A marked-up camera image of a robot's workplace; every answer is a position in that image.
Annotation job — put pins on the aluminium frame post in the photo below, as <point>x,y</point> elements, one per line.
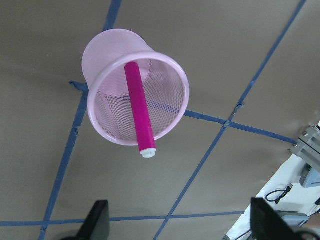
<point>307,146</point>

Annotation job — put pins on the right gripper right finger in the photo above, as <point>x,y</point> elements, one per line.
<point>266,224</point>

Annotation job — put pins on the pink mesh cup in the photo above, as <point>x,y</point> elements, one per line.
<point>165,83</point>

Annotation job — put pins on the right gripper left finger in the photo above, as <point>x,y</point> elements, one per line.
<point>97,224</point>

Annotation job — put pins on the pink pen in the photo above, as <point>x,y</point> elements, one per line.
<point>144,133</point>

